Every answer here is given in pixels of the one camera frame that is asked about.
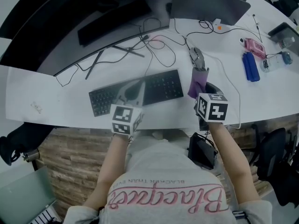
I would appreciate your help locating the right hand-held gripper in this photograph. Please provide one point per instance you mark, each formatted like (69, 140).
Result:
(215, 108)

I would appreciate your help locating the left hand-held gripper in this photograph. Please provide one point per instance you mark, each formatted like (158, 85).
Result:
(125, 119)

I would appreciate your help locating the purple cloth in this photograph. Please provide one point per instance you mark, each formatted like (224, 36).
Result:
(197, 83)

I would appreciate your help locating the black keyboard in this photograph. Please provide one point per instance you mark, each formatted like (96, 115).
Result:
(163, 85)

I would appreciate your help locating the person's left forearm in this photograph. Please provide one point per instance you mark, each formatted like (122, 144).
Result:
(109, 167)

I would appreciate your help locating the person's right forearm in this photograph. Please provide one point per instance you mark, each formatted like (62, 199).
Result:
(233, 162)

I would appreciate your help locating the grey computer mouse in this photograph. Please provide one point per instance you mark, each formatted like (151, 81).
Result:
(196, 56)

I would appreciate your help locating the blue folded pouch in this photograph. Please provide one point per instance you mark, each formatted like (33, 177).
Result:
(251, 66)

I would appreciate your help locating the black wrist tie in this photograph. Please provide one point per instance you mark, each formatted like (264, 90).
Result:
(130, 139)

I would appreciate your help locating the black monitor stand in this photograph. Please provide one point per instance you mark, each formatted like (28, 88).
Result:
(94, 62)

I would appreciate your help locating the pink handheld device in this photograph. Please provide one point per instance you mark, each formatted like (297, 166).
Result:
(254, 48)

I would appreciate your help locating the black waist pack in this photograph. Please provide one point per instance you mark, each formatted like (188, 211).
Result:
(202, 150)

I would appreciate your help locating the thin black rod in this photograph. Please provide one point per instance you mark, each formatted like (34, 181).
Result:
(257, 28)

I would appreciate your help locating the white printed t-shirt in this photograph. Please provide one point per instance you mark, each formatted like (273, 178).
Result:
(163, 171)

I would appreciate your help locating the clear water bottle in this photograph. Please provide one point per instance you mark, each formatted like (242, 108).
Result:
(287, 42)

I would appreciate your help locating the black office chair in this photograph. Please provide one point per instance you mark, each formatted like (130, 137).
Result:
(273, 153)
(21, 139)

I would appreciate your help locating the curved black monitor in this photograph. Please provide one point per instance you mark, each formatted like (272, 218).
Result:
(46, 31)

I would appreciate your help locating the frosted glass panel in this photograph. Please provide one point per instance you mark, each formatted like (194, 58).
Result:
(25, 195)

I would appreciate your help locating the white bracket with orange dot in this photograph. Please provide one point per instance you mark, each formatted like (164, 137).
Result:
(220, 25)

